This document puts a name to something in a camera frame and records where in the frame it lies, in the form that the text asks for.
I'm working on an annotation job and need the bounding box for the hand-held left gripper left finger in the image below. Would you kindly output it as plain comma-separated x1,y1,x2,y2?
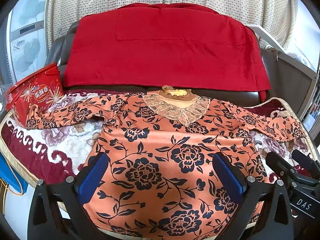
28,152,110,240

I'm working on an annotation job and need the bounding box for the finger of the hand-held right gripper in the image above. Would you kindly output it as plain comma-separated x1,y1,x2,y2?
265,151,304,188
291,149,320,175

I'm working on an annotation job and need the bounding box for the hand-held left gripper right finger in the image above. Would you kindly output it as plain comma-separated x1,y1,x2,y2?
212,152,293,240

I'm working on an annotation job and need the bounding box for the orange floral top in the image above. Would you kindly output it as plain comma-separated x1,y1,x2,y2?
25,85,307,240

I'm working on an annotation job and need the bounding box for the maroon white floral blanket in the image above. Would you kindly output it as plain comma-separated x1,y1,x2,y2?
0,90,320,230

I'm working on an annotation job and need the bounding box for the blue bag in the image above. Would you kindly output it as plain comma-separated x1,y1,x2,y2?
0,152,29,195

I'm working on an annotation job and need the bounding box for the dark brown leather sofa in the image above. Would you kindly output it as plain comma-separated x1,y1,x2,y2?
46,20,315,120

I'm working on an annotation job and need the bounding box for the red snack box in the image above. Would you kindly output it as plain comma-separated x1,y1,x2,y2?
5,62,65,128

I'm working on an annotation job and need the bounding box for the red fleece blanket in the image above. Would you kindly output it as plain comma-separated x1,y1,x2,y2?
61,2,272,100

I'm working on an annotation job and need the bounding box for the white appliance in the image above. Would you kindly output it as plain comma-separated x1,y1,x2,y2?
0,0,54,85

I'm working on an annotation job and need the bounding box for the white metal frame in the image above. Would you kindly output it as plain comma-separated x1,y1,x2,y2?
246,24,319,130

